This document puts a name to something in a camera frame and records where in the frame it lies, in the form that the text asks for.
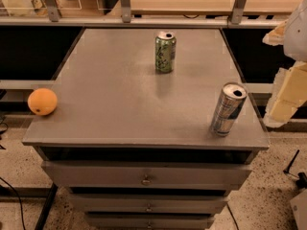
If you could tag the orange fruit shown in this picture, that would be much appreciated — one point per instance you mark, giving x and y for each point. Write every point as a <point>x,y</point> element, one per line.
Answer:
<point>42,101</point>

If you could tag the metal railing frame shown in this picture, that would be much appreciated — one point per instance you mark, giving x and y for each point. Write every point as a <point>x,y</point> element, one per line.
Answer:
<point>117,13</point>

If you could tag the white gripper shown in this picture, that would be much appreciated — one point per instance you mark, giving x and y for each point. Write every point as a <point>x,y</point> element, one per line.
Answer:
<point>296,37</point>

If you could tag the grey box corner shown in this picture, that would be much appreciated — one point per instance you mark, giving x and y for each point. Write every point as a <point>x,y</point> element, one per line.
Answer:
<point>299,207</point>

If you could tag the grey drawer cabinet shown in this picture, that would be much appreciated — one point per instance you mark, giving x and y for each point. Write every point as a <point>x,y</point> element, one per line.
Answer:
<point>114,107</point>

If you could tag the top grey drawer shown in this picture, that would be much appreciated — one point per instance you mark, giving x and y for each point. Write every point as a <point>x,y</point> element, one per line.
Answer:
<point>146,175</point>

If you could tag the green soda can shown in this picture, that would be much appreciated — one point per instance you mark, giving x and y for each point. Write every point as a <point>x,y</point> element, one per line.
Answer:
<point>165,52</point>

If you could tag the middle grey drawer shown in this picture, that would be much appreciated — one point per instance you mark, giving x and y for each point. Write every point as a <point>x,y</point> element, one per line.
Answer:
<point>168,204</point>

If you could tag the silver blue redbull can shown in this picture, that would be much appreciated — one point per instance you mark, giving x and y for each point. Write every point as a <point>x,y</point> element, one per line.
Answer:
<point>231,100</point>

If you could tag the black floor bar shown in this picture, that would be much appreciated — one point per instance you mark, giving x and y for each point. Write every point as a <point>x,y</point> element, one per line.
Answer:
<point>46,207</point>

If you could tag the grey drawer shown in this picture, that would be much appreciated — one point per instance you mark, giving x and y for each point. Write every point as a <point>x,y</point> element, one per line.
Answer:
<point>168,204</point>
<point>146,175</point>
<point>149,222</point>

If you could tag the bottom grey drawer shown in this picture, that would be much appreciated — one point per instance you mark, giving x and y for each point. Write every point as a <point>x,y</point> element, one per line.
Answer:
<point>149,222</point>

